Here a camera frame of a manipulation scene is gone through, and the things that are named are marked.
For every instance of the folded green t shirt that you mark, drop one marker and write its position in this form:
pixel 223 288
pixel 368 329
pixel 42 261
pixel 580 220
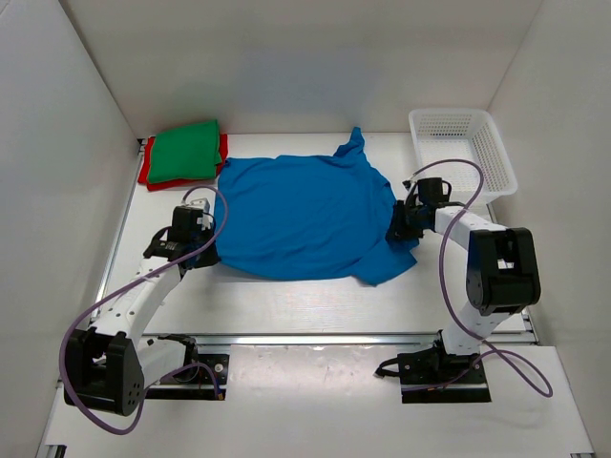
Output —
pixel 190 151

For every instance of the white perforated plastic basket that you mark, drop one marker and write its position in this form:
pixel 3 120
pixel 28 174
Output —
pixel 463 134

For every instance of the aluminium table rail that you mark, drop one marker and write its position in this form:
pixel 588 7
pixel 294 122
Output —
pixel 315 339

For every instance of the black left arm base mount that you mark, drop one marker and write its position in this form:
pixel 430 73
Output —
pixel 200 377

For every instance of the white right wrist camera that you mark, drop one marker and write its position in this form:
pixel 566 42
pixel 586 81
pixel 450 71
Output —
pixel 411 185

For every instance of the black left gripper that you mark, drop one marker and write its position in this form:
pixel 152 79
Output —
pixel 213 256

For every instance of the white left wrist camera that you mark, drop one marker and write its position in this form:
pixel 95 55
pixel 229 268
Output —
pixel 198 203

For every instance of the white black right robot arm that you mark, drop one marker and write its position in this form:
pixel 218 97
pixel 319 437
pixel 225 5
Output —
pixel 501 273

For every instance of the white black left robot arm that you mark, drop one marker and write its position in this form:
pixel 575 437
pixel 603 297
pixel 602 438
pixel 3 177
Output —
pixel 110 364

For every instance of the folded red t shirt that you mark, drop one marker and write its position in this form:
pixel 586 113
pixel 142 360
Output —
pixel 145 167

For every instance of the blue t shirt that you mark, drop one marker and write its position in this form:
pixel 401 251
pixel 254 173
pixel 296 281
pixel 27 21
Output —
pixel 302 218

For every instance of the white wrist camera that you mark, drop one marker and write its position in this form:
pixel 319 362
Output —
pixel 198 203
pixel 411 185

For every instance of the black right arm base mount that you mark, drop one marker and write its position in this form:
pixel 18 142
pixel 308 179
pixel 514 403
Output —
pixel 432 376

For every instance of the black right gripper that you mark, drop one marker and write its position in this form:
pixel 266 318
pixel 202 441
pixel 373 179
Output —
pixel 396 231

